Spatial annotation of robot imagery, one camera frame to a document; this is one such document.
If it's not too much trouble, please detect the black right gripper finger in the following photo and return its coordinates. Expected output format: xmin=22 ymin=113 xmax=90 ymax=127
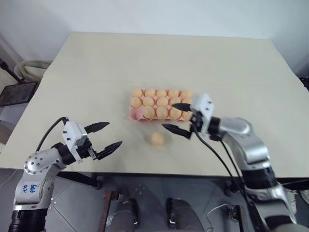
xmin=171 ymin=102 xmax=194 ymax=113
xmin=162 ymin=123 xmax=194 ymax=141

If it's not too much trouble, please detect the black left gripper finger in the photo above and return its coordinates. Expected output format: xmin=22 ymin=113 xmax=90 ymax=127
xmin=84 ymin=121 xmax=111 ymax=134
xmin=96 ymin=140 xmax=123 ymax=161

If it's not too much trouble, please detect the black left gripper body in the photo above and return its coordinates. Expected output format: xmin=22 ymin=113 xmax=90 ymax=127
xmin=76 ymin=137 xmax=99 ymax=162

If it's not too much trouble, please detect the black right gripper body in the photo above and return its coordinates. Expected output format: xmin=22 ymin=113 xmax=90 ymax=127
xmin=189 ymin=109 xmax=206 ymax=134

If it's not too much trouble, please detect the pink egg carton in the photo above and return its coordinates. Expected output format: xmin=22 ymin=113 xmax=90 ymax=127
xmin=127 ymin=88 xmax=194 ymax=122

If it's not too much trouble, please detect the rusty metal bar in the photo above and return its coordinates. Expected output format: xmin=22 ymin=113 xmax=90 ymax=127
xmin=232 ymin=204 xmax=247 ymax=232
xmin=99 ymin=190 xmax=119 ymax=232

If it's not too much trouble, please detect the dark rounded shape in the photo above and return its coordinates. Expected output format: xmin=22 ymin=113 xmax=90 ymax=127
xmin=110 ymin=198 xmax=140 ymax=232

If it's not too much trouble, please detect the black table caster wheel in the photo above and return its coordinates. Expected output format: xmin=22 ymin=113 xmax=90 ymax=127
xmin=224 ymin=183 xmax=239 ymax=197

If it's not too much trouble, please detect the black stand rod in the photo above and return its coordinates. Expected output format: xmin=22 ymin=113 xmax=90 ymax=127
xmin=0 ymin=58 xmax=25 ymax=84

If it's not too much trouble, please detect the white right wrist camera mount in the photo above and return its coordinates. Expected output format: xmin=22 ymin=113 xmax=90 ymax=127
xmin=190 ymin=92 xmax=216 ymax=134

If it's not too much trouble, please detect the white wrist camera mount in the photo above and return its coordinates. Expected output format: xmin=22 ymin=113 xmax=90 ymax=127
xmin=190 ymin=92 xmax=216 ymax=134
xmin=62 ymin=121 xmax=89 ymax=162

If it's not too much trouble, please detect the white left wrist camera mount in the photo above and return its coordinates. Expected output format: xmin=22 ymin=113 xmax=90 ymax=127
xmin=62 ymin=121 xmax=89 ymax=162

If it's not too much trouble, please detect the black table frame bar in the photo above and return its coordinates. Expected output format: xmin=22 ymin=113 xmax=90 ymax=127
xmin=276 ymin=177 xmax=309 ymax=187
xmin=56 ymin=171 xmax=102 ymax=189

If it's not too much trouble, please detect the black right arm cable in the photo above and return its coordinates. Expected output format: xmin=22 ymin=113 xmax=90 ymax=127
xmin=194 ymin=131 xmax=258 ymax=232
xmin=220 ymin=139 xmax=243 ymax=179

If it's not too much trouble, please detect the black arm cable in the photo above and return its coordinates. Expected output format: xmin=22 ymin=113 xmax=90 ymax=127
xmin=220 ymin=139 xmax=243 ymax=179
xmin=194 ymin=131 xmax=258 ymax=232
xmin=35 ymin=116 xmax=67 ymax=152

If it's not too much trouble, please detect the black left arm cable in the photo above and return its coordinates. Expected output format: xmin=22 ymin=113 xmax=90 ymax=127
xmin=35 ymin=116 xmax=67 ymax=152

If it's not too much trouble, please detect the thin white floor cable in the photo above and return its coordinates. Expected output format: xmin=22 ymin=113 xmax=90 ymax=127
xmin=207 ymin=203 xmax=233 ymax=232

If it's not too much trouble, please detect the dark object at wall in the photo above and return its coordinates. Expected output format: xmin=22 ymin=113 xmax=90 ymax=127
xmin=300 ymin=76 xmax=309 ymax=92

